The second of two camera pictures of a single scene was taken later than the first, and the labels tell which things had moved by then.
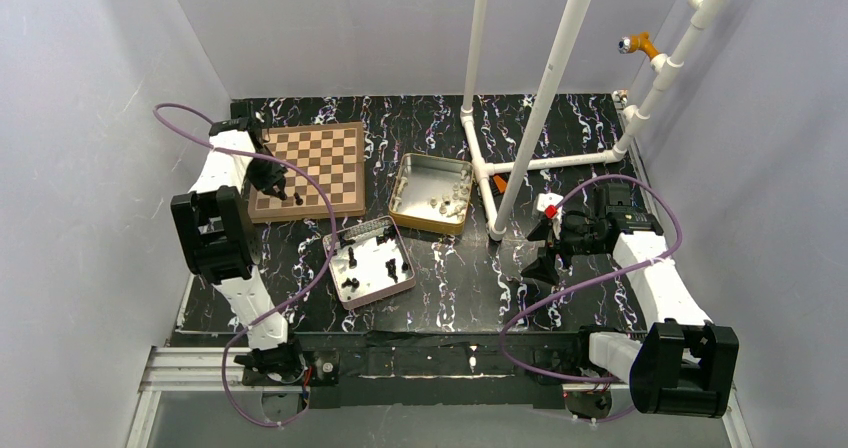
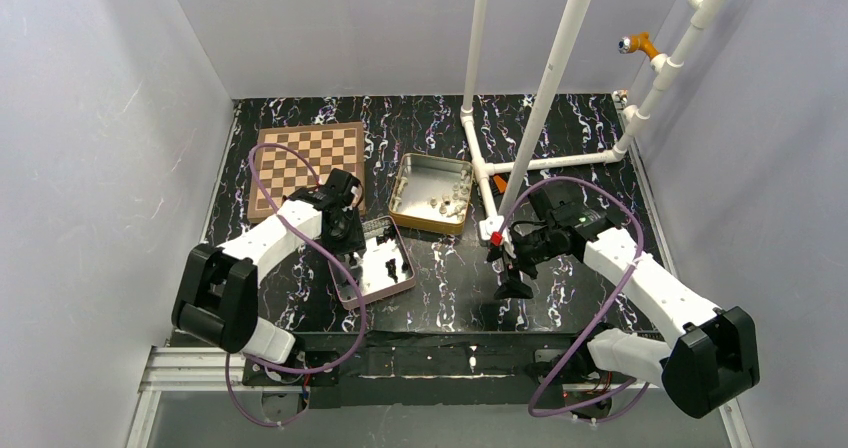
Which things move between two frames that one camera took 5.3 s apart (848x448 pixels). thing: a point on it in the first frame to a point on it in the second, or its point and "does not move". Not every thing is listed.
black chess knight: [391, 269] does not move
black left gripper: [269, 174] to [370, 255]
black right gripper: [559, 237] to [515, 264]
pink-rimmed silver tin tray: [370, 262] does not move
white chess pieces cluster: [460, 193] does not move
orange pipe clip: [629, 44] does not move
